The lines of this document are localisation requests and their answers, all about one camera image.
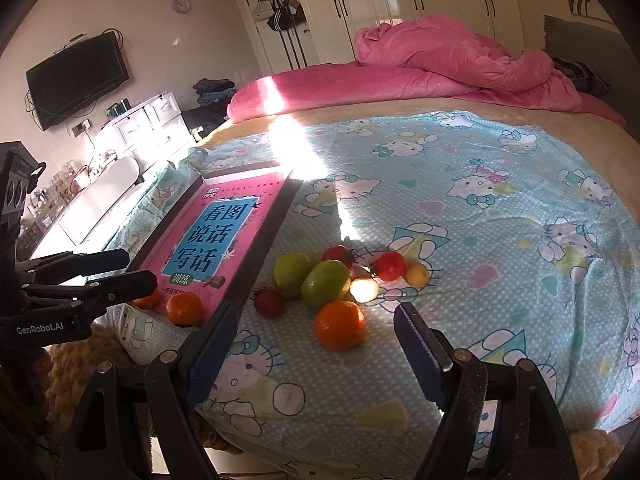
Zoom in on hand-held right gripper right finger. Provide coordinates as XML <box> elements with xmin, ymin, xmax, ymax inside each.
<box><xmin>392</xmin><ymin>301</ymin><xmax>583</xmax><ymax>480</ymax></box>

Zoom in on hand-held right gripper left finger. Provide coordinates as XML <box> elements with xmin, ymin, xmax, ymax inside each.
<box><xmin>57</xmin><ymin>302</ymin><xmax>240</xmax><ymax>480</ymax></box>

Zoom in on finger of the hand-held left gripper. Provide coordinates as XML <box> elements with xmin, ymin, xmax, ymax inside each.
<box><xmin>17</xmin><ymin>248</ymin><xmax>132</xmax><ymax>286</ymax></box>
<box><xmin>22</xmin><ymin>269</ymin><xmax>159</xmax><ymax>324</ymax></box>

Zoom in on dark red cherry tomato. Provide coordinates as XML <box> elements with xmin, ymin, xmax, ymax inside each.
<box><xmin>253</xmin><ymin>287</ymin><xmax>288</xmax><ymax>319</ymax></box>

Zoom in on yellow cherry tomato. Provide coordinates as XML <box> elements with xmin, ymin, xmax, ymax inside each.
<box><xmin>405</xmin><ymin>262</ymin><xmax>431</xmax><ymax>289</ymax></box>
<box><xmin>350</xmin><ymin>277</ymin><xmax>380</xmax><ymax>304</ymax></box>

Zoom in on pink book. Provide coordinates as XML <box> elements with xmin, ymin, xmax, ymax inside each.
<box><xmin>131</xmin><ymin>162</ymin><xmax>303</xmax><ymax>328</ymax></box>

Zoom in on green fruit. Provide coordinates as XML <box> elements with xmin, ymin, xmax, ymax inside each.
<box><xmin>300</xmin><ymin>259</ymin><xmax>351</xmax><ymax>309</ymax></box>
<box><xmin>272</xmin><ymin>252</ymin><xmax>313</xmax><ymax>300</ymax></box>

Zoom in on white side table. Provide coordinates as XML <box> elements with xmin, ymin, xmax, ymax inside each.
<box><xmin>30</xmin><ymin>156</ymin><xmax>146</xmax><ymax>261</ymax></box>

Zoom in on beige knitted blanket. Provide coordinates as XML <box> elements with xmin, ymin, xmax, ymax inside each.
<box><xmin>30</xmin><ymin>322</ymin><xmax>151</xmax><ymax>480</ymax></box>

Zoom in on cartoon cat printed blanket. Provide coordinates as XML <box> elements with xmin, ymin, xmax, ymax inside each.
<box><xmin>105</xmin><ymin>110</ymin><xmax>640</xmax><ymax>480</ymax></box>

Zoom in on white drawer cabinet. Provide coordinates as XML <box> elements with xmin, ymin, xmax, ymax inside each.
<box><xmin>97</xmin><ymin>92</ymin><xmax>193</xmax><ymax>161</ymax></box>

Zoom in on pile of dark clothes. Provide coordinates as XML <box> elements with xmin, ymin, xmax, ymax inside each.
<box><xmin>192</xmin><ymin>77</ymin><xmax>237</xmax><ymax>107</ymax></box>

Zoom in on beige bed sheet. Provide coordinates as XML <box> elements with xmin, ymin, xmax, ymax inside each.
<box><xmin>192</xmin><ymin>92</ymin><xmax>640</xmax><ymax>221</ymax></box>

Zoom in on pink duvet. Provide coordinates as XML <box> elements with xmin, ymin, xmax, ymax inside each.
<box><xmin>226</xmin><ymin>14</ymin><xmax>627</xmax><ymax>128</ymax></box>

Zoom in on hanging dark bags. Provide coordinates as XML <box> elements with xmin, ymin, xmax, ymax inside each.
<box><xmin>252</xmin><ymin>0</ymin><xmax>308</xmax><ymax>71</ymax></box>

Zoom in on dark plaid pillow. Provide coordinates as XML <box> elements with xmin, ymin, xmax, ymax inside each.
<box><xmin>550</xmin><ymin>56</ymin><xmax>613</xmax><ymax>96</ymax></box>

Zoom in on grey headboard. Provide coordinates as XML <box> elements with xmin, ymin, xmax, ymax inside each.
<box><xmin>542</xmin><ymin>15</ymin><xmax>640</xmax><ymax>126</ymax></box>

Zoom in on black wall television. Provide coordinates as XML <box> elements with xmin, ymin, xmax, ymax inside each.
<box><xmin>26</xmin><ymin>34</ymin><xmax>131</xmax><ymax>132</ymax></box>

